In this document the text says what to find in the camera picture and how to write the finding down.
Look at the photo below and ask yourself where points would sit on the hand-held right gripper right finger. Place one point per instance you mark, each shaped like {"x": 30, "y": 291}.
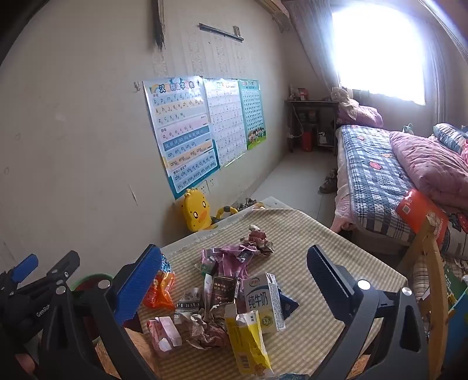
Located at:
{"x": 329, "y": 274}

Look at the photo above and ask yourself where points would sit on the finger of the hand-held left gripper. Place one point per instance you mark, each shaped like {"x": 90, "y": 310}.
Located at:
{"x": 23, "y": 266}
{"x": 64, "y": 268}

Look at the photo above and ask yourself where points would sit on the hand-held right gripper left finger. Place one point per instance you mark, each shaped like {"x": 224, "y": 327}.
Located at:
{"x": 139, "y": 285}

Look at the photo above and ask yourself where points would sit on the dark blue wrapper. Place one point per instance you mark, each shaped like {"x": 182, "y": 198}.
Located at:
{"x": 289, "y": 305}

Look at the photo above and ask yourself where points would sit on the brown paper wad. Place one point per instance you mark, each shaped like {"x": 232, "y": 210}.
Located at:
{"x": 256, "y": 241}

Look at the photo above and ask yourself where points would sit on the brown cigarette pack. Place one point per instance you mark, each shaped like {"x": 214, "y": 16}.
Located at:
{"x": 223, "y": 290}

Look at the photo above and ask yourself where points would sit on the pink plastic wrapper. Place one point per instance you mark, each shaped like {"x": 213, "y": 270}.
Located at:
{"x": 234, "y": 261}

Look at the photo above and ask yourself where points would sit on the orange snack packet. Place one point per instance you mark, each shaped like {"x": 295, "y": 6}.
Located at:
{"x": 161, "y": 288}

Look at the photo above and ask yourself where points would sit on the crumpled white printed wrapper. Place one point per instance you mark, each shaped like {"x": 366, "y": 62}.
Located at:
{"x": 188, "y": 301}

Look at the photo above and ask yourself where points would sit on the white milk carton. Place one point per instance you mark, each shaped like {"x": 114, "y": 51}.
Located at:
{"x": 261, "y": 303}

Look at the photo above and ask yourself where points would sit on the crumpled beige paper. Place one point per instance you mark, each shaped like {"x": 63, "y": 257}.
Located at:
{"x": 208, "y": 330}

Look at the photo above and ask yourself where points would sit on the pair of shoes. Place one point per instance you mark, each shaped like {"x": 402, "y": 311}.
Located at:
{"x": 328, "y": 181}

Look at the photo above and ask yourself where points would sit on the yellow duck toy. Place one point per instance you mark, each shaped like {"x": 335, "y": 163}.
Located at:
{"x": 195, "y": 210}

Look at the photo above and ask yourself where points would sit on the white table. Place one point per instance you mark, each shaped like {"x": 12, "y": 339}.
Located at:
{"x": 261, "y": 203}

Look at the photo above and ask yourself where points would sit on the wooden chair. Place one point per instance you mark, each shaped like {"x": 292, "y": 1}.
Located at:
{"x": 435, "y": 277}

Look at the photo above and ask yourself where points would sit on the red cardboard box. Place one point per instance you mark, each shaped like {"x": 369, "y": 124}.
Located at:
{"x": 416, "y": 210}

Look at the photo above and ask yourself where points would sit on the yellow drink carton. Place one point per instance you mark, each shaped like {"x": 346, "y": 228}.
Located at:
{"x": 245, "y": 343}

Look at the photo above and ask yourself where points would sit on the plaid bed sheet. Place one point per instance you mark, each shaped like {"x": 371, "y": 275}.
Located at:
{"x": 369, "y": 171}

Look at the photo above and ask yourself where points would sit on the red container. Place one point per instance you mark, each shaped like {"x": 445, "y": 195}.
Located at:
{"x": 307, "y": 141}

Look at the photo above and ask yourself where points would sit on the white bag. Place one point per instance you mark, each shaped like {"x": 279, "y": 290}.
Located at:
{"x": 322, "y": 139}

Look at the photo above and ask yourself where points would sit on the pink quilt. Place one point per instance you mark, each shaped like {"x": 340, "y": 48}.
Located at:
{"x": 427, "y": 164}

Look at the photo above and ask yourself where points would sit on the purple pillow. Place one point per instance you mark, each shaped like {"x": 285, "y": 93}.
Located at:
{"x": 360, "y": 115}

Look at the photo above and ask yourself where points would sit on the dark side table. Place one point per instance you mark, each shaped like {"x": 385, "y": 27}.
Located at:
{"x": 310, "y": 103}

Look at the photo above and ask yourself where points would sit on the beige plush toy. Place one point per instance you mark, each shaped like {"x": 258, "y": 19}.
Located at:
{"x": 342, "y": 97}

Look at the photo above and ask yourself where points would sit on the small red box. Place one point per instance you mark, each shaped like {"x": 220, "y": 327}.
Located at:
{"x": 302, "y": 93}

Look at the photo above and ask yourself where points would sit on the blue plaid pillow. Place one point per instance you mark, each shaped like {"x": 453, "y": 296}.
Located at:
{"x": 449, "y": 137}

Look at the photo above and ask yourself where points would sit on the patterned curtain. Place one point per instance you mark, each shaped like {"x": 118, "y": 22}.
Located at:
{"x": 310, "y": 44}

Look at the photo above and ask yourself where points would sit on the white wall socket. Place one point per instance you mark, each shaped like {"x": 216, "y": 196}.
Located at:
{"x": 207, "y": 185}

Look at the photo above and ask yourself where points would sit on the blue letter wall poster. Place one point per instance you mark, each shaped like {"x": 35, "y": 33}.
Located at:
{"x": 179, "y": 139}

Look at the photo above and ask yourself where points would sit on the green number wall poster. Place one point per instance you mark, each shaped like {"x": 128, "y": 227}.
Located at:
{"x": 253, "y": 113}

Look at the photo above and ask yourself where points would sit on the white chart wall poster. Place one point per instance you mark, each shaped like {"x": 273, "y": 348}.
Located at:
{"x": 225, "y": 120}

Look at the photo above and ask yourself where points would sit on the wall hook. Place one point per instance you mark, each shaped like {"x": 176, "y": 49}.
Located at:
{"x": 137, "y": 86}

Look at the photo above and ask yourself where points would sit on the metal wall rail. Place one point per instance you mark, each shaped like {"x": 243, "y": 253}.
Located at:
{"x": 221, "y": 31}

